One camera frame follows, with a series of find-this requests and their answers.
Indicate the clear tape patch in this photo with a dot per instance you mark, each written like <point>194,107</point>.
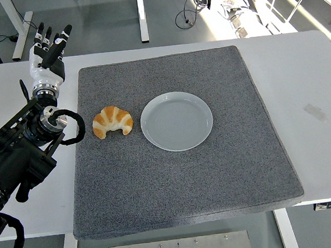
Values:
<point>315,113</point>

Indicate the round light grey plate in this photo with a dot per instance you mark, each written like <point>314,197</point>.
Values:
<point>177,123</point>

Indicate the croissant bread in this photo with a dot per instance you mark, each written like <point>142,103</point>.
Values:
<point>112,118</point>

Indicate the grey felt mat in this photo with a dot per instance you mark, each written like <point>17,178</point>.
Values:
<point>174,187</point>

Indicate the white desk leg narrow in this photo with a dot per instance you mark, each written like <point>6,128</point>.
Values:
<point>142,15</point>

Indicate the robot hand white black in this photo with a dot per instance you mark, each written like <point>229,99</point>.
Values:
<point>41,72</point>

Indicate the white desk leg with foot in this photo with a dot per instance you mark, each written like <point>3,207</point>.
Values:
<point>20,35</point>

